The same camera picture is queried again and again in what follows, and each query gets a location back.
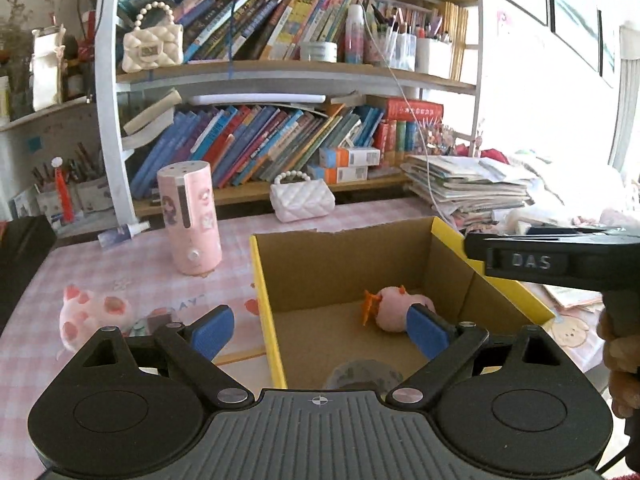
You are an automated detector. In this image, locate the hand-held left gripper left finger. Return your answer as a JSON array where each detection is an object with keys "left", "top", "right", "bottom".
[{"left": 77, "top": 304, "right": 255, "bottom": 408}]

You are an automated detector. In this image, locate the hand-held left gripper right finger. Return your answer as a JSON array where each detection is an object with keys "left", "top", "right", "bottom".
[{"left": 387, "top": 304, "right": 567, "bottom": 407}]

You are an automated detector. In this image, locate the pink plush toy orange trim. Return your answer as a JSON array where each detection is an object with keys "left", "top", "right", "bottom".
[{"left": 361, "top": 285, "right": 437, "bottom": 335}]

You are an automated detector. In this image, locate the yellow cardboard box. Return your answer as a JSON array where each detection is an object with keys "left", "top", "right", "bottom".
[{"left": 249, "top": 216, "right": 556, "bottom": 391}]

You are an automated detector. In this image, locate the person's right hand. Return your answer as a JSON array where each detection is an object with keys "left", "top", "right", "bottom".
[{"left": 597, "top": 310, "right": 640, "bottom": 418}]

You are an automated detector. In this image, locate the pink notebook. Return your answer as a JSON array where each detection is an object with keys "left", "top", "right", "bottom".
[{"left": 544, "top": 282, "right": 605, "bottom": 311}]

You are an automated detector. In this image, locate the small green packet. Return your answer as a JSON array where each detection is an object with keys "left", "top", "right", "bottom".
[{"left": 129, "top": 309, "right": 168, "bottom": 337}]

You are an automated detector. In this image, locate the clear tape roll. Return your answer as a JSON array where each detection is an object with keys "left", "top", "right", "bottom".
[{"left": 324, "top": 359, "right": 405, "bottom": 392}]

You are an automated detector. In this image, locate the pink checked tablecloth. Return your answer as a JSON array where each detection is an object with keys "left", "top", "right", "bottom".
[{"left": 0, "top": 195, "right": 608, "bottom": 461}]

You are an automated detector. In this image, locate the pink cylinder humidifier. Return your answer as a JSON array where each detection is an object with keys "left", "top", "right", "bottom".
[{"left": 156, "top": 160, "right": 223, "bottom": 277}]

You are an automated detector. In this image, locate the pink paw plush toy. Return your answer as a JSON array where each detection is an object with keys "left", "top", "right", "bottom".
[{"left": 57, "top": 284, "right": 135, "bottom": 358}]

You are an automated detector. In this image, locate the small spray bottle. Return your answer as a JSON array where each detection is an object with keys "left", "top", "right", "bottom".
[{"left": 97, "top": 220, "right": 151, "bottom": 251}]

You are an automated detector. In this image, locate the stack of papers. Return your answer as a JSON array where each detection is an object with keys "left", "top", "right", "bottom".
[{"left": 401, "top": 154, "right": 537, "bottom": 228}]

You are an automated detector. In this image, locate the white quilted handbag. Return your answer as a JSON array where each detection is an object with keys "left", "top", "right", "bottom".
[{"left": 270, "top": 170, "right": 336, "bottom": 223}]

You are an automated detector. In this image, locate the orange and white carton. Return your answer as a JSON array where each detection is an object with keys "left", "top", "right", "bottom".
[
  {"left": 319, "top": 146, "right": 382, "bottom": 167},
  {"left": 306, "top": 164, "right": 369, "bottom": 185}
]

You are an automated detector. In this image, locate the long row of leaning books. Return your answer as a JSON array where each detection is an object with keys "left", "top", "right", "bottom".
[{"left": 130, "top": 102, "right": 386, "bottom": 198}]

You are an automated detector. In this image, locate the cup of coloured pencils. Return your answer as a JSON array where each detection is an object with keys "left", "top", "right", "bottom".
[{"left": 419, "top": 121, "right": 457, "bottom": 157}]

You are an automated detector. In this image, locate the desk organizer with pens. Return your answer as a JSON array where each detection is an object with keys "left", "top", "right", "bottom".
[{"left": 31, "top": 142, "right": 112, "bottom": 223}]

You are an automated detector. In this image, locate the black case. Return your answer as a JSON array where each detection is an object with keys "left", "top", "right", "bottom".
[{"left": 0, "top": 215, "right": 57, "bottom": 333}]

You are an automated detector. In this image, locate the red and white marker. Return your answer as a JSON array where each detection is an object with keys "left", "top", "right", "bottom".
[{"left": 51, "top": 156, "right": 77, "bottom": 224}]

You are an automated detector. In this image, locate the red boxed dictionary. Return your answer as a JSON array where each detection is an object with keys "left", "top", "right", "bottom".
[{"left": 381, "top": 98, "right": 445, "bottom": 122}]

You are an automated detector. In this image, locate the white leaning book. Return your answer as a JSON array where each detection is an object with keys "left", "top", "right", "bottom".
[{"left": 121, "top": 87, "right": 183, "bottom": 152}]

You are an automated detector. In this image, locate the white bookshelf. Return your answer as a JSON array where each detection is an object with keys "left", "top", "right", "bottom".
[{"left": 95, "top": 0, "right": 488, "bottom": 218}]

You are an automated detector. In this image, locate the white pen holder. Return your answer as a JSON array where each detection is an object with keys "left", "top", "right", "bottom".
[{"left": 415, "top": 36, "right": 454, "bottom": 79}]

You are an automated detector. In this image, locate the clear pen holder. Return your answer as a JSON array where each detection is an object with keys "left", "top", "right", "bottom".
[{"left": 382, "top": 25, "right": 417, "bottom": 72}]

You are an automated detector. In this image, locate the cream quilted handbag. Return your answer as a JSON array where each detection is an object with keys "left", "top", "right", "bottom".
[{"left": 121, "top": 1, "right": 184, "bottom": 74}]

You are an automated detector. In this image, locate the white round jar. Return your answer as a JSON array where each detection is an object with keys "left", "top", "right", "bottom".
[{"left": 299, "top": 41, "right": 339, "bottom": 64}]

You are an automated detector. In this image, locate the pink spray can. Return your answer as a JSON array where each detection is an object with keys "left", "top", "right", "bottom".
[{"left": 344, "top": 4, "right": 367, "bottom": 65}]

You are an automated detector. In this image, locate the white paper carton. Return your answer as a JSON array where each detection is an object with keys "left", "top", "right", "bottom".
[{"left": 31, "top": 25, "right": 67, "bottom": 112}]

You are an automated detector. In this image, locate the short row of leaning books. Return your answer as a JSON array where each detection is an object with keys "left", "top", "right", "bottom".
[{"left": 117, "top": 0, "right": 373, "bottom": 63}]

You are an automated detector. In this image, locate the small framed wall picture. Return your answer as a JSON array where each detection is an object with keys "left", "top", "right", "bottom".
[{"left": 597, "top": 7, "right": 621, "bottom": 90}]

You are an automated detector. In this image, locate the white hanging cable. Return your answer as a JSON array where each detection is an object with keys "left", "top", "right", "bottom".
[{"left": 349, "top": 0, "right": 451, "bottom": 221}]

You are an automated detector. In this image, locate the large framed wall picture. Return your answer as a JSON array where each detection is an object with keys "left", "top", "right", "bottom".
[{"left": 547, "top": 0, "right": 603, "bottom": 73}]

